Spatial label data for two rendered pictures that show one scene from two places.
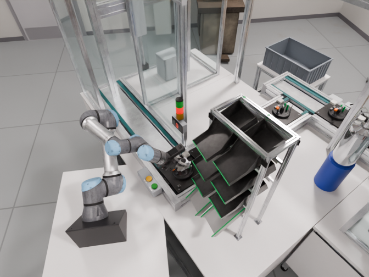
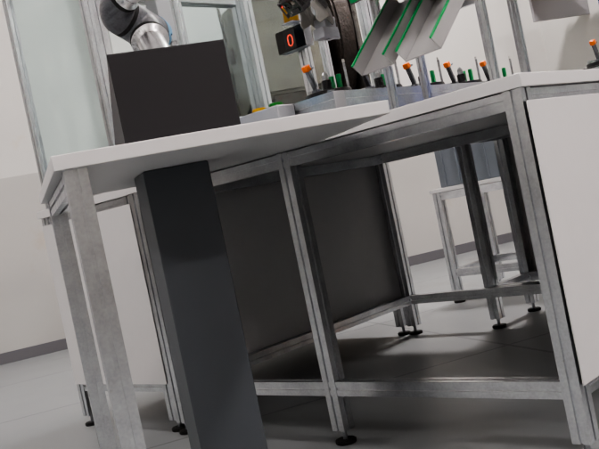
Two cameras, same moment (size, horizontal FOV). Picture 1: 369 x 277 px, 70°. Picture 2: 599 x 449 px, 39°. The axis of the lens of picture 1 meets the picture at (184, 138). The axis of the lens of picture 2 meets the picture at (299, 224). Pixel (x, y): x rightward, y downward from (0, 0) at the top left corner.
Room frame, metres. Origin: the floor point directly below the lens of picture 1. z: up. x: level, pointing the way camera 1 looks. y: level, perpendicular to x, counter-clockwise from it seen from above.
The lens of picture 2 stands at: (-1.41, 0.67, 0.68)
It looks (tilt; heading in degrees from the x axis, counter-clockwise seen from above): 1 degrees down; 349
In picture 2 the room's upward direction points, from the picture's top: 12 degrees counter-clockwise
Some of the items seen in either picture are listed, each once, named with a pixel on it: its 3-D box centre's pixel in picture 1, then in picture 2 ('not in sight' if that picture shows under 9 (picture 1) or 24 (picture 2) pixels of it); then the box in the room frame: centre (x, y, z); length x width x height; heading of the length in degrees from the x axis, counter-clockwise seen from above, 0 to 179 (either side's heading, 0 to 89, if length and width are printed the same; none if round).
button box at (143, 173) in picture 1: (149, 181); (261, 122); (0.96, 0.24, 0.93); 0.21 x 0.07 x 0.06; 35
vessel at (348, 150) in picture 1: (357, 139); not in sight; (0.97, -0.98, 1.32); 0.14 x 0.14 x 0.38
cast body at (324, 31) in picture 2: (184, 162); (327, 27); (0.94, 0.00, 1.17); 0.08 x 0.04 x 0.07; 122
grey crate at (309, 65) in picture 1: (295, 61); (505, 152); (2.69, -1.31, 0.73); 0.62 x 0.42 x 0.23; 35
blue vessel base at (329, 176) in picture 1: (333, 171); not in sight; (0.97, -0.98, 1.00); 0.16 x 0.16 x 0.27
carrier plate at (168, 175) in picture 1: (182, 171); not in sight; (1.01, 0.02, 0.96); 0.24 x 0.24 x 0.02; 35
